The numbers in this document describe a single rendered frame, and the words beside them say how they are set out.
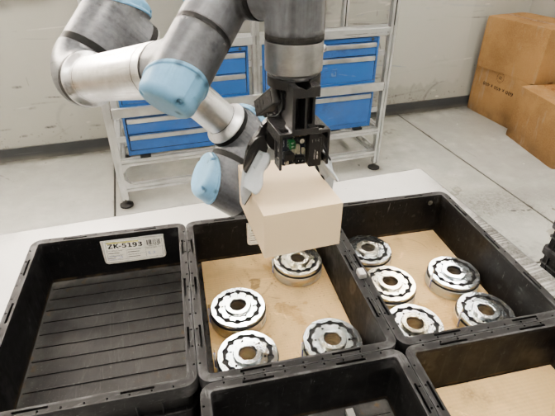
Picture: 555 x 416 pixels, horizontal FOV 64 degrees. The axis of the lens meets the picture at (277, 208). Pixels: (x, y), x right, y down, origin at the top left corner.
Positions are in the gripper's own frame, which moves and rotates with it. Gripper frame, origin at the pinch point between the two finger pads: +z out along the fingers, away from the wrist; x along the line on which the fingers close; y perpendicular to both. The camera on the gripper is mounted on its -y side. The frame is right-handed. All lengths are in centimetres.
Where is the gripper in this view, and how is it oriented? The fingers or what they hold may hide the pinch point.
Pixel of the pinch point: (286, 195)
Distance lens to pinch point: 71.1
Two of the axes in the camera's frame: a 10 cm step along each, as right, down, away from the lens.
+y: 3.0, 5.2, -8.0
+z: 0.0, 8.4, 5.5
